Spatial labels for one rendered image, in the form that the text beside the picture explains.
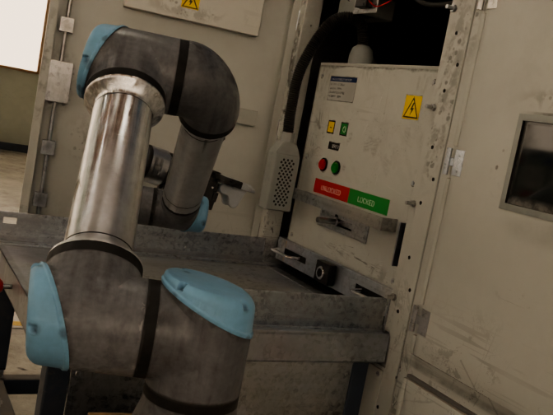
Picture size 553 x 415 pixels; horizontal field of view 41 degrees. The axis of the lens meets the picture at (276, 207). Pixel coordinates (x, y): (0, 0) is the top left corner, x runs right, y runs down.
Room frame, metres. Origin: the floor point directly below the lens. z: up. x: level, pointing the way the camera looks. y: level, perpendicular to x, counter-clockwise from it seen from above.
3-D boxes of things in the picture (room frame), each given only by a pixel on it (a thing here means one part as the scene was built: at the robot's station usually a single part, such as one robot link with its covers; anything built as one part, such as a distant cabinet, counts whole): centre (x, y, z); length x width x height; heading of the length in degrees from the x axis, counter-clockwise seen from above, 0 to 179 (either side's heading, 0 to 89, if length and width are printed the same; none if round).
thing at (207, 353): (0.88, 0.07, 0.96); 0.13 x 0.12 x 0.14; 102
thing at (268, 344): (1.57, 0.18, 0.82); 0.68 x 0.62 x 0.06; 119
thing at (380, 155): (1.75, -0.16, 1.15); 0.48 x 0.01 x 0.48; 29
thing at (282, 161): (1.90, 0.00, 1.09); 0.08 x 0.05 x 0.17; 119
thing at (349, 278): (1.76, -0.17, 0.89); 0.54 x 0.05 x 0.06; 29
